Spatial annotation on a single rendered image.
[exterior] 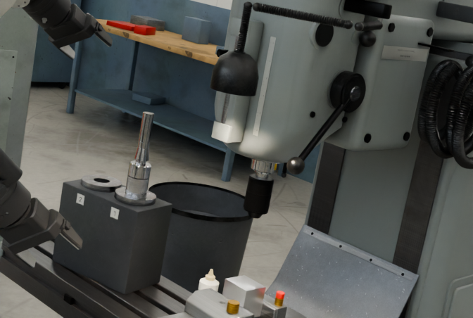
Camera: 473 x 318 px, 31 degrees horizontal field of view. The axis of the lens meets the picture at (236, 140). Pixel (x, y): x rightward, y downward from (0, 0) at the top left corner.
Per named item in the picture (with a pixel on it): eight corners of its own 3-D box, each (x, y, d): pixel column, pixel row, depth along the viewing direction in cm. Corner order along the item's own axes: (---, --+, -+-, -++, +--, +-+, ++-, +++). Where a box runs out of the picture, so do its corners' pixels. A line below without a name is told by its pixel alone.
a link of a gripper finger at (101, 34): (108, 49, 194) (92, 32, 189) (110, 39, 195) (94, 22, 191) (114, 47, 193) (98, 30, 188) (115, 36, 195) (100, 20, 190)
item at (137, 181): (150, 194, 184) (154, 168, 183) (141, 198, 180) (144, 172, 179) (131, 188, 186) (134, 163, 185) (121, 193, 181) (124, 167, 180)
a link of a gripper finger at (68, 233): (77, 252, 156) (58, 232, 152) (79, 239, 158) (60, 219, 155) (85, 249, 155) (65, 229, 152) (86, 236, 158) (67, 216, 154)
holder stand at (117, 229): (124, 295, 179) (139, 205, 175) (51, 260, 190) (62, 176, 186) (160, 283, 189) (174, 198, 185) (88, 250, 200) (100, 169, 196)
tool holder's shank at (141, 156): (150, 164, 183) (158, 113, 180) (143, 166, 180) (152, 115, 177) (137, 160, 183) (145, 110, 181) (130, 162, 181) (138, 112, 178)
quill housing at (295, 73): (274, 173, 142) (312, -18, 135) (193, 140, 155) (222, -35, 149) (343, 167, 155) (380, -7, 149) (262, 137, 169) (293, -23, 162)
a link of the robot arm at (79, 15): (50, 58, 192) (15, 26, 183) (56, 27, 197) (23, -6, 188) (96, 42, 187) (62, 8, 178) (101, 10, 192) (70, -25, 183)
